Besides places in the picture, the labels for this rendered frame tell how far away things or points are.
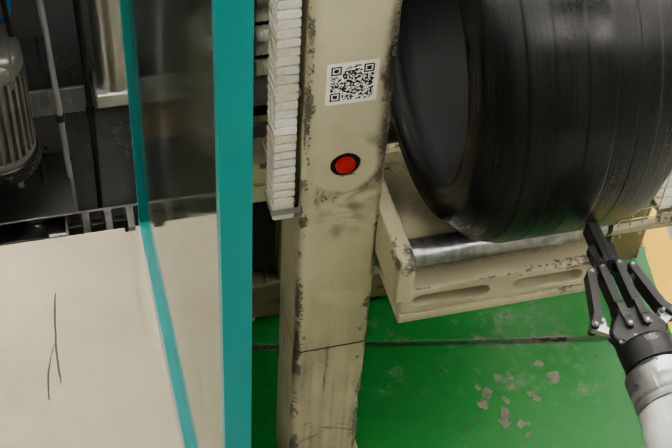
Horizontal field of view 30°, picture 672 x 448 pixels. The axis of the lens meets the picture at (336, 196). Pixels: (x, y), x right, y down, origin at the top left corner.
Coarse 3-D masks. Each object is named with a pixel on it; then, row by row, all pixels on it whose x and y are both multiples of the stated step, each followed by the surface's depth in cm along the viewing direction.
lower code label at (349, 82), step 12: (372, 60) 172; (336, 72) 172; (348, 72) 173; (360, 72) 174; (372, 72) 174; (336, 84) 174; (348, 84) 175; (360, 84) 175; (372, 84) 176; (336, 96) 176; (348, 96) 176; (360, 96) 177; (372, 96) 177
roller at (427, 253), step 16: (416, 240) 195; (432, 240) 195; (448, 240) 195; (464, 240) 195; (528, 240) 198; (544, 240) 198; (560, 240) 199; (576, 240) 201; (416, 256) 194; (432, 256) 194; (448, 256) 195; (464, 256) 196; (480, 256) 197
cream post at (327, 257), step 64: (320, 0) 163; (384, 0) 166; (320, 64) 171; (384, 64) 174; (320, 128) 179; (384, 128) 183; (320, 192) 189; (320, 256) 199; (320, 320) 211; (320, 384) 224
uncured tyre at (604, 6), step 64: (448, 0) 213; (512, 0) 158; (576, 0) 158; (640, 0) 160; (448, 64) 215; (512, 64) 159; (576, 64) 159; (640, 64) 161; (448, 128) 212; (512, 128) 162; (576, 128) 162; (640, 128) 165; (448, 192) 182; (512, 192) 168; (576, 192) 170; (640, 192) 174
